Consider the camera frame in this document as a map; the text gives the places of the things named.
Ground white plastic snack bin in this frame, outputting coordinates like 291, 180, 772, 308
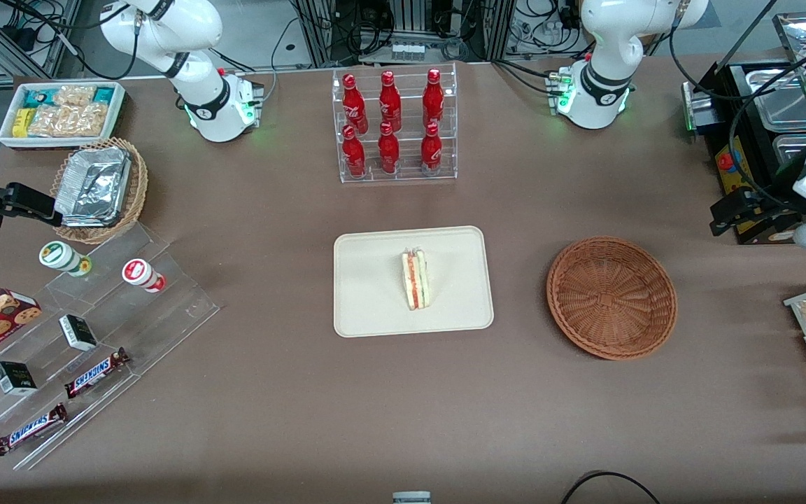
0, 80, 126, 150

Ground red capped white bottle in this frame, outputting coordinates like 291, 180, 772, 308
122, 258, 166, 293

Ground aluminium foil container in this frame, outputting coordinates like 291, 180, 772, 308
55, 147, 131, 228

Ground black floor cable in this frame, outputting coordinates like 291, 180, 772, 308
560, 470, 663, 504

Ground aluminium frame with cables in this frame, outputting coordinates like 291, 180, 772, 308
0, 0, 85, 88

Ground red cola bottle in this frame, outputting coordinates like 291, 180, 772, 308
378, 122, 400, 174
420, 122, 443, 172
342, 73, 369, 134
379, 70, 402, 132
423, 69, 444, 128
342, 125, 366, 177

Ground steel pan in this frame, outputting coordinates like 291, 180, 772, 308
751, 83, 806, 131

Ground small black box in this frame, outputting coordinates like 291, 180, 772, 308
59, 314, 98, 351
0, 361, 38, 396

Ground aluminium frame rack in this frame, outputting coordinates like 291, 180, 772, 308
291, 0, 516, 65

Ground clear acrylic bottle rack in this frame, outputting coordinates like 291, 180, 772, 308
332, 63, 458, 184

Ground cream plastic tray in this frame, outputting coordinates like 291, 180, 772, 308
333, 225, 495, 338

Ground clear acrylic stepped stand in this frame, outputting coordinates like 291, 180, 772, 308
0, 223, 220, 471

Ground triangle sandwich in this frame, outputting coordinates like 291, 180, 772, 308
401, 246, 432, 311

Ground brown Snickers bar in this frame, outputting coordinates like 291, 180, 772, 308
0, 403, 69, 456
64, 348, 130, 400

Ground steel shelf tray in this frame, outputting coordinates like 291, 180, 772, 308
772, 10, 806, 92

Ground small clear cracker bag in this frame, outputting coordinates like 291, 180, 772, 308
53, 85, 96, 107

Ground green capped white bottle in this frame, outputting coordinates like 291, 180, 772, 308
39, 241, 92, 277

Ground light wicker basket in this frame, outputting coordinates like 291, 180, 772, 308
50, 136, 148, 244

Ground large clear cracker bag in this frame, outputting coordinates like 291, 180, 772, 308
29, 104, 110, 138

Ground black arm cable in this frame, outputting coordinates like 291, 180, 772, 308
669, 0, 806, 207

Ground brown wicker basket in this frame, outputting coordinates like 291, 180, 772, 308
546, 237, 678, 361

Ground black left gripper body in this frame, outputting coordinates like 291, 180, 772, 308
749, 189, 806, 235

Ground black machine with yellow panel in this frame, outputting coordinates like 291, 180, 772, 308
681, 59, 806, 246

